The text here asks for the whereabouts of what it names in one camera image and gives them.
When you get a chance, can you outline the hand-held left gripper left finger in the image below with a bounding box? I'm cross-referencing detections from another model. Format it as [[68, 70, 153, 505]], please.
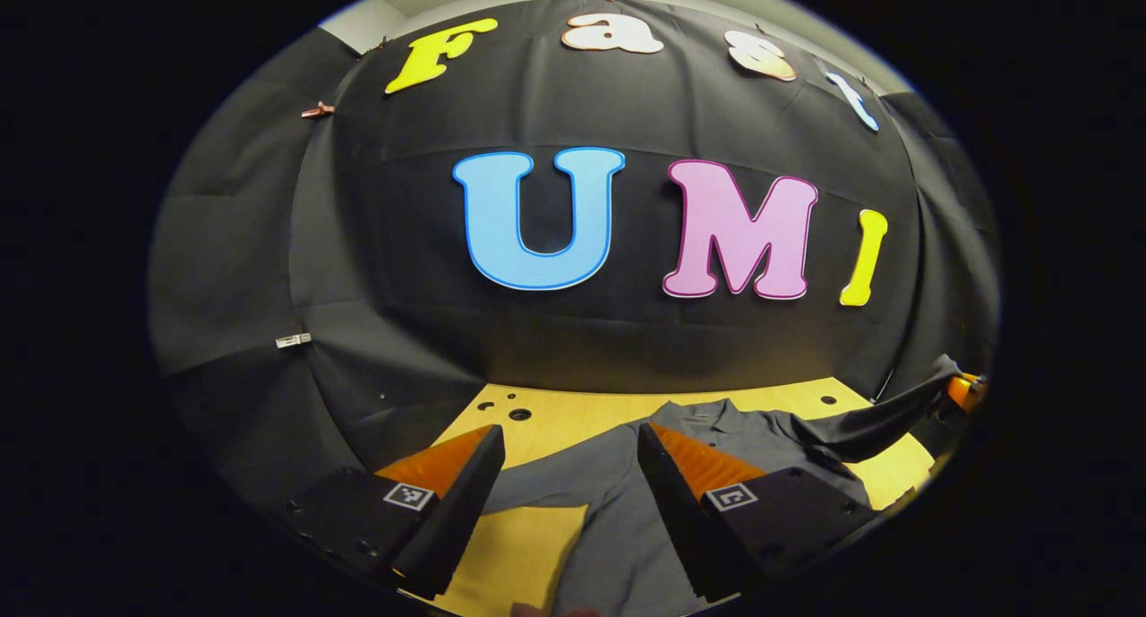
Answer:
[[285, 423, 508, 602]]

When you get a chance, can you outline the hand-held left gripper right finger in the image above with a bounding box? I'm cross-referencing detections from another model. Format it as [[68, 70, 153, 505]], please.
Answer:
[[636, 420, 877, 604]]

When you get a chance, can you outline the grey collared shirt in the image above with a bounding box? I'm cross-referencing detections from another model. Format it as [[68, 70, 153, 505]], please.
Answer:
[[488, 356, 963, 617]]

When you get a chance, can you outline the black backdrop cloth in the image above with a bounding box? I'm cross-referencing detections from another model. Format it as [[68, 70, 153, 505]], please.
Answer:
[[148, 0, 1002, 510]]

